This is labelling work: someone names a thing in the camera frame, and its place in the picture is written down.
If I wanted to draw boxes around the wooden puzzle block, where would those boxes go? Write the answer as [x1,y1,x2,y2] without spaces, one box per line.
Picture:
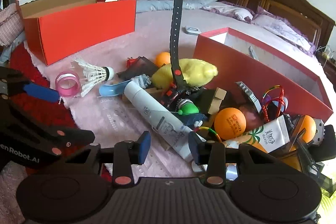
[207,88,227,115]

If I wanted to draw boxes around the smoky transparent box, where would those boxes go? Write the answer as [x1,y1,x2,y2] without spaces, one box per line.
[277,128,335,197]

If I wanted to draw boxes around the orange-red cardboard box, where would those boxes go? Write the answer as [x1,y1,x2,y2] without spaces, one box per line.
[17,0,136,65]

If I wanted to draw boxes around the pink tape ring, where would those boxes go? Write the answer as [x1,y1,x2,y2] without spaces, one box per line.
[55,70,82,98]

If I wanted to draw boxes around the green small toy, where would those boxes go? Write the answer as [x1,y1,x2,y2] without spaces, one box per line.
[177,99,199,116]

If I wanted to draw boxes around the white sunscreen tube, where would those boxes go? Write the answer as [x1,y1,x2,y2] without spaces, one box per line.
[124,81,193,162]

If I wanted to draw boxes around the white feather shuttlecock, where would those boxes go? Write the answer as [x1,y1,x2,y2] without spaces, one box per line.
[71,58,115,97]

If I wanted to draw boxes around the dark red open box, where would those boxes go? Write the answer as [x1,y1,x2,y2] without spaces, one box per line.
[193,28,335,122]

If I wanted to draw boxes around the orange printed ping pong ball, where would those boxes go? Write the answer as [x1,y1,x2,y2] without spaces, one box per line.
[214,108,247,140]

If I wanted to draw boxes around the grey remote device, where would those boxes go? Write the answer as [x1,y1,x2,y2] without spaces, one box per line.
[184,26,202,35]

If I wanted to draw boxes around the black watch strap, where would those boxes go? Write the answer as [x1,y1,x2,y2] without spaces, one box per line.
[169,0,188,88]

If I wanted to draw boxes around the yellow plush toy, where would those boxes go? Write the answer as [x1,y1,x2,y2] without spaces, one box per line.
[151,59,218,89]

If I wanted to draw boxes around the orange ball right side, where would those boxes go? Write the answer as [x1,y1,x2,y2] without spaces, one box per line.
[299,115,317,143]

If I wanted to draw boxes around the purple pillow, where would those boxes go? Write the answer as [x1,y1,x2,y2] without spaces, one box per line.
[251,7,316,56]

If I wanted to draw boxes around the dark transparent square box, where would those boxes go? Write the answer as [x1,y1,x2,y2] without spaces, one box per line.
[117,56,159,81]

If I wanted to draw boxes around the red cord bracelet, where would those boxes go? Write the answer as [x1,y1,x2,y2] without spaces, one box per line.
[261,84,287,122]

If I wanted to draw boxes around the red small toy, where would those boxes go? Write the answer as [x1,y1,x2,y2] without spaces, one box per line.
[126,57,138,68]

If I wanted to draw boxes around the light blue curved track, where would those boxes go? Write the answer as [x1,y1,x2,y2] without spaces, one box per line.
[98,80,131,97]

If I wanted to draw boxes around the orange white cream tube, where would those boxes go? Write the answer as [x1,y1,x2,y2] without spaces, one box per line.
[223,116,289,153]

